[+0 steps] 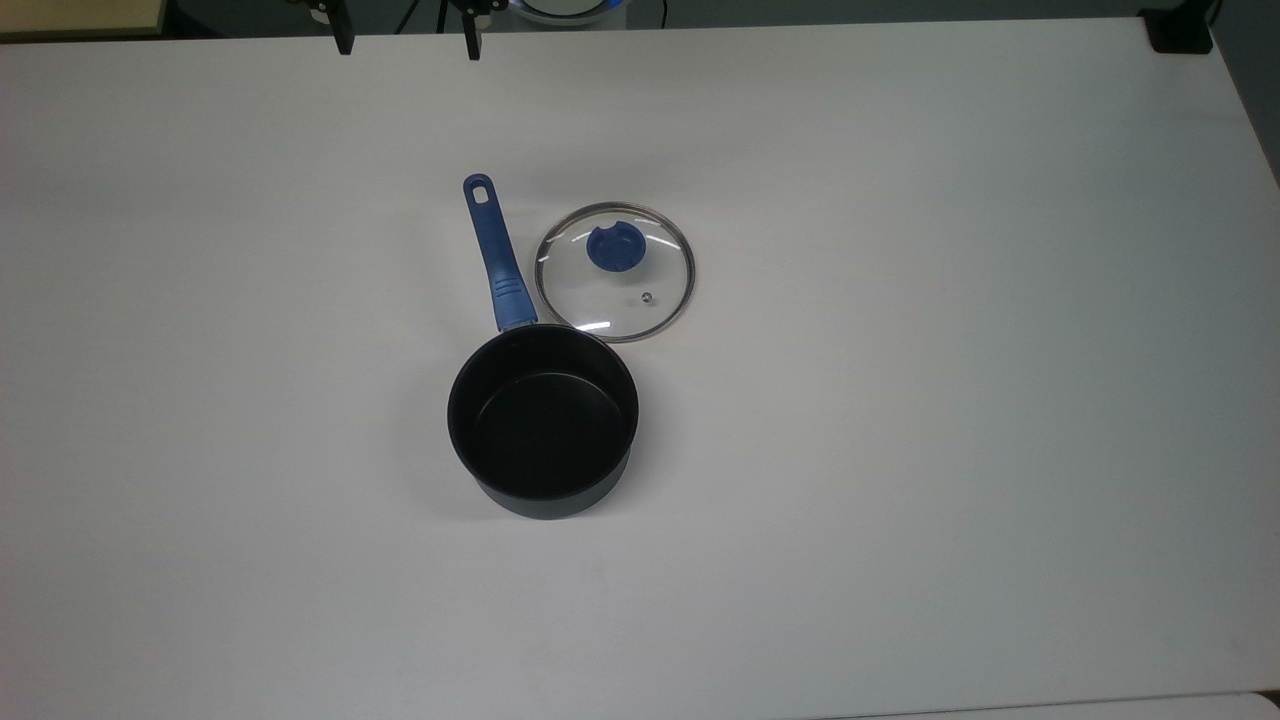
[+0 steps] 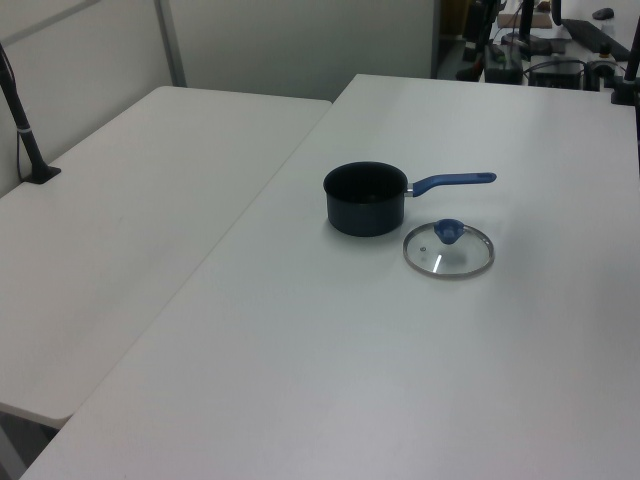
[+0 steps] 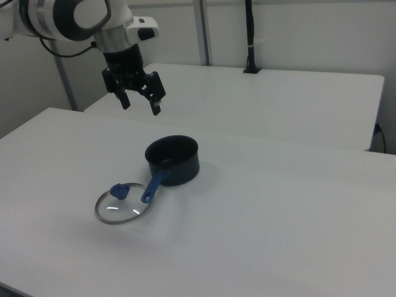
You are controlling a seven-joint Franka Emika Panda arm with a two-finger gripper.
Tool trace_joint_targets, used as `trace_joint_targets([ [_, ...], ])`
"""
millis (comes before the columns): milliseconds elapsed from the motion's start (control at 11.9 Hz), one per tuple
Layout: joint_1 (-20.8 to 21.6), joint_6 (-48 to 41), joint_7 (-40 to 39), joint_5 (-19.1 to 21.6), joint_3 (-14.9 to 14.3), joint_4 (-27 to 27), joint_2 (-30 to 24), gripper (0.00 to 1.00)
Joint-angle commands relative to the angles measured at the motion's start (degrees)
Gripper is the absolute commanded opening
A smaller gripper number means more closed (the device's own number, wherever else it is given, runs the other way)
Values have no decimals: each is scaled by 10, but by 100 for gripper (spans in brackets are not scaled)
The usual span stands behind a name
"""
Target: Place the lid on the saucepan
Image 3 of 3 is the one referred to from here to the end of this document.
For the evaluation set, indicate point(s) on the black camera stand pole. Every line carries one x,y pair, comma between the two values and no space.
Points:
251,37

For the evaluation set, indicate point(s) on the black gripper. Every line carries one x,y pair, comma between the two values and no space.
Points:
125,63

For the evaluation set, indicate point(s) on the white back table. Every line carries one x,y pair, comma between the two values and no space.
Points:
263,102

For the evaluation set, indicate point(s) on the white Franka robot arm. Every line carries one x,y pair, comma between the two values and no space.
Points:
77,18

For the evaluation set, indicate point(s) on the glass lid with blue knob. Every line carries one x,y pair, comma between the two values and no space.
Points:
122,204

